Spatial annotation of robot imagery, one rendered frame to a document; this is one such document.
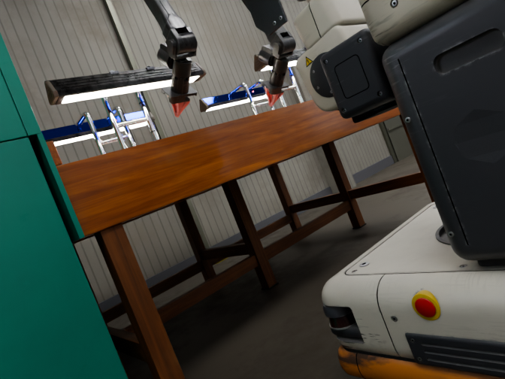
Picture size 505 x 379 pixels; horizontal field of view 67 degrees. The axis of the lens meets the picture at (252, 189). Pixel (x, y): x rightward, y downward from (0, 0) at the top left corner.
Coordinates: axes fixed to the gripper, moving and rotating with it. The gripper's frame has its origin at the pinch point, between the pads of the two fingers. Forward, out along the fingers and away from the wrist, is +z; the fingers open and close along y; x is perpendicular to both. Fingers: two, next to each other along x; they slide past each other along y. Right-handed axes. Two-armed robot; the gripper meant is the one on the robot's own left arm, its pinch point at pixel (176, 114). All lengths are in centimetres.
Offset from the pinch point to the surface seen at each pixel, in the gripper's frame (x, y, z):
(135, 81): -25.1, 1.4, -0.1
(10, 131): 11, 53, -13
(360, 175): -57, -333, 190
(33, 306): 40, 61, 11
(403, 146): -62, -449, 181
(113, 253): 34, 41, 13
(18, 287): 36, 62, 8
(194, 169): 24.3, 9.6, 3.3
